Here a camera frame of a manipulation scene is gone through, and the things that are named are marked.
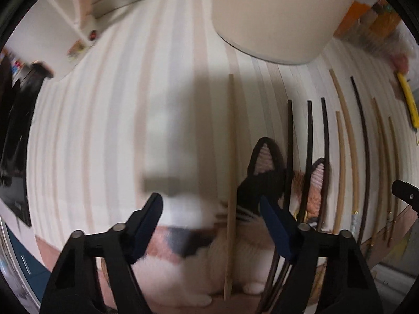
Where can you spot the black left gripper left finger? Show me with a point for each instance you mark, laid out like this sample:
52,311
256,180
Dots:
74,284

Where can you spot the yellow utility knife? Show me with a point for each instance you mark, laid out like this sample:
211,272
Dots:
410,101

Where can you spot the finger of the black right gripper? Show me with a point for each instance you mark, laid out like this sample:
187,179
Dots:
406,192

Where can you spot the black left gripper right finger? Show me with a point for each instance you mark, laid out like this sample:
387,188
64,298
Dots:
348,286

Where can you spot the short light wooden chopstick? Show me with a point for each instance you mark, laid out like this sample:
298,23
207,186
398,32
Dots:
342,176

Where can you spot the beige utensil holder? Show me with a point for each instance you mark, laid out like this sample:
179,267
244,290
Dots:
290,32

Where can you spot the striped table mat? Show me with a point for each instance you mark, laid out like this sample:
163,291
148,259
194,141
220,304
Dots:
147,110

